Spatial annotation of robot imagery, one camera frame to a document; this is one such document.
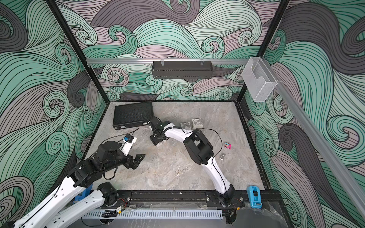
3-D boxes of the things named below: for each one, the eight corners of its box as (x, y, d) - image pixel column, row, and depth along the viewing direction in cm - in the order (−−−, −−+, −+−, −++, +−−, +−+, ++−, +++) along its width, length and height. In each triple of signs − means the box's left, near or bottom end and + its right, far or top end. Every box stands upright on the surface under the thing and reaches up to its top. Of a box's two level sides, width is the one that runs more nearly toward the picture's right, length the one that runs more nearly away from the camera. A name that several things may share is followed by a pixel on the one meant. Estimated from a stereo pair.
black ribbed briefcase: (114, 130, 103) (111, 126, 98) (117, 110, 116) (115, 105, 111) (153, 125, 106) (152, 120, 101) (152, 106, 119) (151, 101, 114)
